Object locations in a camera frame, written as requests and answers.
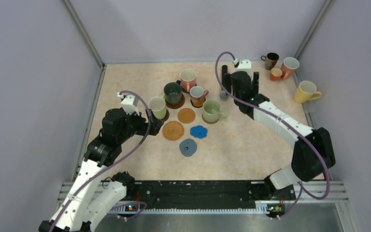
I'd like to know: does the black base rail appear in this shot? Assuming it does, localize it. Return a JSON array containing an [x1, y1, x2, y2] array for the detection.
[[123, 180, 296, 210]]

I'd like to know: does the dark green mug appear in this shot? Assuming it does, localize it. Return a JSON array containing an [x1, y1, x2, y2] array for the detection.
[[163, 82, 182, 105]]

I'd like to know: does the brown ringed wooden coaster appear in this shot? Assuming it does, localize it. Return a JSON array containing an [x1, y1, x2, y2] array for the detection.
[[164, 94, 185, 109]]

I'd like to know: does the grey blue coaster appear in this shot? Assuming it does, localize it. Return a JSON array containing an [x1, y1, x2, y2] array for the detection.
[[179, 139, 198, 157]]

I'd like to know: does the woven rattan coaster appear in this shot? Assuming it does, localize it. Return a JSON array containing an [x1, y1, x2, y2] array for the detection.
[[162, 121, 185, 141]]

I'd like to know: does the dark brown wooden coaster bottom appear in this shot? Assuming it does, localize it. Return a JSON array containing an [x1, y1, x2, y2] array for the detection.
[[161, 110, 170, 122]]

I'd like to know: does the black cup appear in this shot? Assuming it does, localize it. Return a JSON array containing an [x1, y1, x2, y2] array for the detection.
[[261, 52, 279, 71]]

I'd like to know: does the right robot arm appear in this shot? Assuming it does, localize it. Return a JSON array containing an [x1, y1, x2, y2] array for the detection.
[[221, 71, 336, 199]]

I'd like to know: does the small pink cup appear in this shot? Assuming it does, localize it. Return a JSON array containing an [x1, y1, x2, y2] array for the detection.
[[189, 86, 209, 103]]

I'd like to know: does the light green mug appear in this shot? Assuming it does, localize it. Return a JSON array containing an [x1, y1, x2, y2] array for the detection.
[[202, 100, 227, 121]]

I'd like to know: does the light wooden coaster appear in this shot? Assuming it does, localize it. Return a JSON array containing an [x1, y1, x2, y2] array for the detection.
[[177, 108, 196, 124], [201, 115, 219, 124]]

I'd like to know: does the small yellow cup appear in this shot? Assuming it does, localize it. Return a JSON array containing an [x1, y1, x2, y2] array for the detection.
[[270, 67, 283, 81]]

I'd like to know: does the pale green cup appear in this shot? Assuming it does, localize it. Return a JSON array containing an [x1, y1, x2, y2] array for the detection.
[[148, 97, 167, 119]]

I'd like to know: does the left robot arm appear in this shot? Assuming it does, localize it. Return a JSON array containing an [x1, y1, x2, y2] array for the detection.
[[38, 108, 164, 232]]

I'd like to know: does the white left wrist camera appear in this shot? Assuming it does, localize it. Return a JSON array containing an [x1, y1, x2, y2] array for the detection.
[[117, 92, 140, 116]]

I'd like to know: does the yellow mug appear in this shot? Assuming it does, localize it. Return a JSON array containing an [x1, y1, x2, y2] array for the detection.
[[294, 80, 322, 103]]

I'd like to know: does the orange face coaster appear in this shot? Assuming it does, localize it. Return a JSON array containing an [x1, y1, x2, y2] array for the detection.
[[190, 98, 206, 108]]

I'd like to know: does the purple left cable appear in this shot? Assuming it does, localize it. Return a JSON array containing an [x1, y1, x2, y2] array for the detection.
[[48, 90, 153, 232]]

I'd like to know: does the blue flower coaster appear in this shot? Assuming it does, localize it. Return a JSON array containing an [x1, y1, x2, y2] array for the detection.
[[190, 125, 208, 139]]

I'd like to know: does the black microphone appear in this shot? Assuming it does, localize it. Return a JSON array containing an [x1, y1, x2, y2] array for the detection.
[[219, 65, 229, 101]]

